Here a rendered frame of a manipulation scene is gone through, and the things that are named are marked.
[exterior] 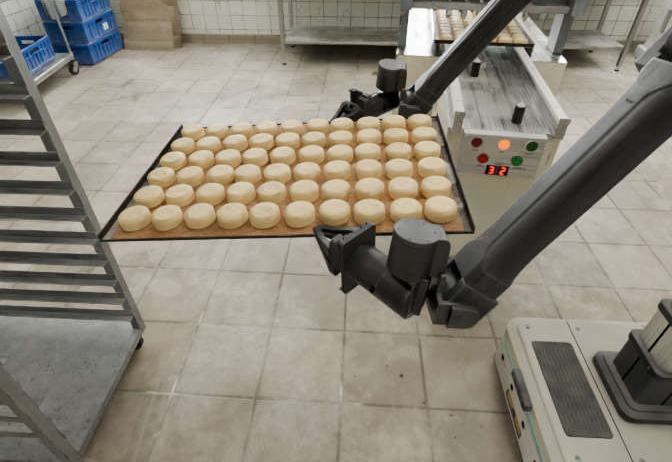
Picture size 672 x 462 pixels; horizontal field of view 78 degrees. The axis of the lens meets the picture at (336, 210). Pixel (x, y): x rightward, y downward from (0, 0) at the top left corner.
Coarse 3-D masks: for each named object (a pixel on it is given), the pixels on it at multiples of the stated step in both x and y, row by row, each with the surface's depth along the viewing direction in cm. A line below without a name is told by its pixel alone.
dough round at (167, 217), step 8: (160, 208) 70; (168, 208) 70; (176, 208) 70; (152, 216) 69; (160, 216) 69; (168, 216) 69; (176, 216) 69; (160, 224) 68; (168, 224) 68; (176, 224) 69
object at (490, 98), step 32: (480, 64) 159; (512, 64) 173; (480, 96) 146; (512, 96) 146; (448, 128) 128; (480, 128) 127; (512, 128) 127; (544, 128) 127; (544, 160) 129; (480, 192) 140; (512, 192) 138; (480, 224) 148
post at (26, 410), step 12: (0, 372) 91; (0, 384) 91; (12, 384) 94; (0, 396) 94; (12, 396) 94; (24, 396) 98; (12, 408) 97; (24, 408) 98; (36, 408) 102; (24, 420) 101; (36, 420) 102; (48, 420) 106; (36, 432) 104; (48, 432) 106; (48, 444) 109; (60, 444) 111; (60, 456) 113; (72, 456) 116
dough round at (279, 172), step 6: (270, 168) 78; (276, 168) 78; (282, 168) 78; (288, 168) 78; (264, 174) 77; (270, 174) 76; (276, 174) 76; (282, 174) 76; (288, 174) 77; (270, 180) 76; (276, 180) 76; (282, 180) 76; (288, 180) 78
